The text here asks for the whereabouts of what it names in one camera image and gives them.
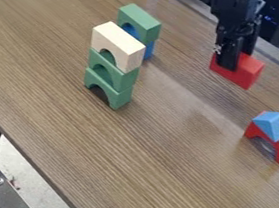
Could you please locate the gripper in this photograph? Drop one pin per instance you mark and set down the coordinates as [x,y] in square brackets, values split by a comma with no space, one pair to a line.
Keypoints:
[235,26]

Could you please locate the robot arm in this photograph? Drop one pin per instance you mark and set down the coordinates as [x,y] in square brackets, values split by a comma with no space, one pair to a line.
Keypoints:
[232,2]

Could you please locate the blue triangular block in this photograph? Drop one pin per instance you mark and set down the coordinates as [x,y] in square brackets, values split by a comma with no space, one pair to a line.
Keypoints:
[273,124]

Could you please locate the green arch block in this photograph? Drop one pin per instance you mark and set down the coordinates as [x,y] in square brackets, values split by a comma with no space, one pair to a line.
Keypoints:
[141,20]
[118,97]
[120,74]

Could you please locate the cream arch block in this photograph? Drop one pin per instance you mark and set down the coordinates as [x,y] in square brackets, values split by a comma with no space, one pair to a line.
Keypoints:
[119,43]

